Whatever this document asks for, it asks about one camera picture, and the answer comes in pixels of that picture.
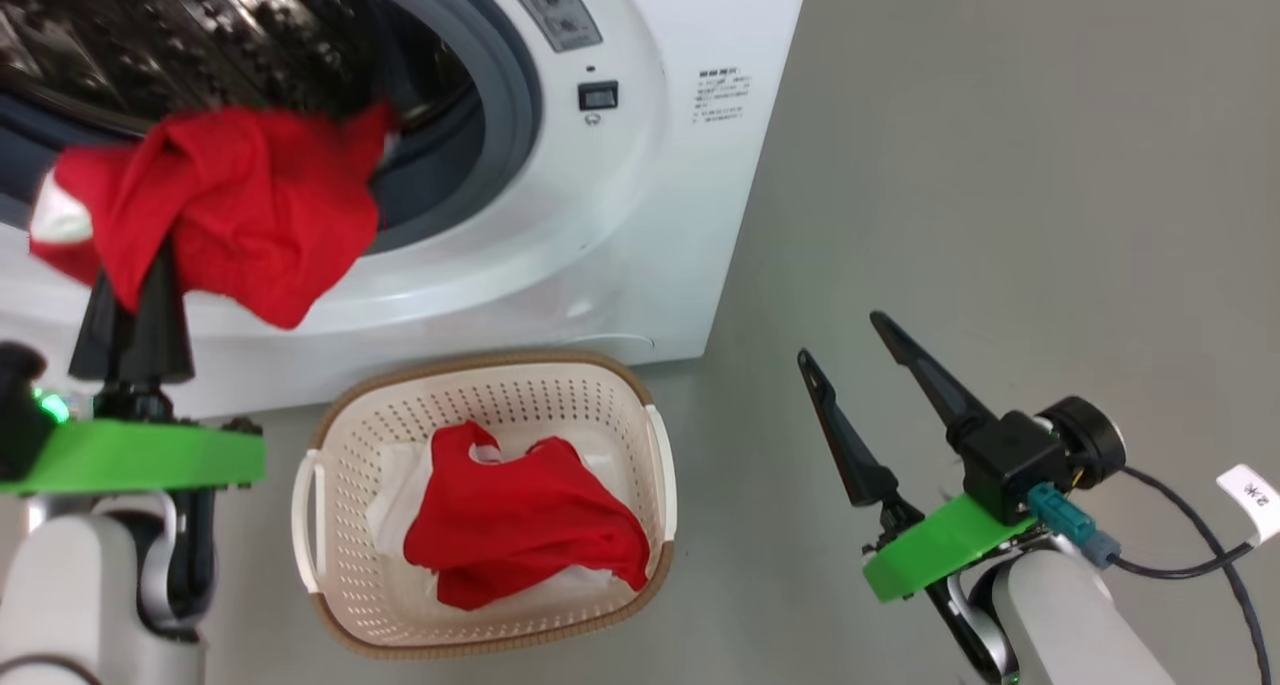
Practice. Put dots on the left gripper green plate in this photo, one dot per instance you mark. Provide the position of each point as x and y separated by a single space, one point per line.
140 455

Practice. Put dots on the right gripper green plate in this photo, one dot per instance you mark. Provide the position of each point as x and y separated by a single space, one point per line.
940 545

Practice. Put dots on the red and white garment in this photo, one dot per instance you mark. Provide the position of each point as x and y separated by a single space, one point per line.
520 525
250 205

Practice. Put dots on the white front-load washing machine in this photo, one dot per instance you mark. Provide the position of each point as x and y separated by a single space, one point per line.
650 265

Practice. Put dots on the stainless steel washing machine drum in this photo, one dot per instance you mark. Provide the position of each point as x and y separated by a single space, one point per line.
200 35

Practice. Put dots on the cream perforated laundry basket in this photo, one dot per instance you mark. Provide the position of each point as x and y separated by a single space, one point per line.
520 395

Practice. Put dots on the grey warning sticker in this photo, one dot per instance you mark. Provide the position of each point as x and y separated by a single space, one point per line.
550 5

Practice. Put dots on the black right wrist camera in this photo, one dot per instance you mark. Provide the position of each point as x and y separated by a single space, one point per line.
1010 465

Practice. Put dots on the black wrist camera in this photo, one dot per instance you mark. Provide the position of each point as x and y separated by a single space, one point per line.
20 415
1010 465

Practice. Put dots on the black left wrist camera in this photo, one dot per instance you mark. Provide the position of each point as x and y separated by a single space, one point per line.
20 415

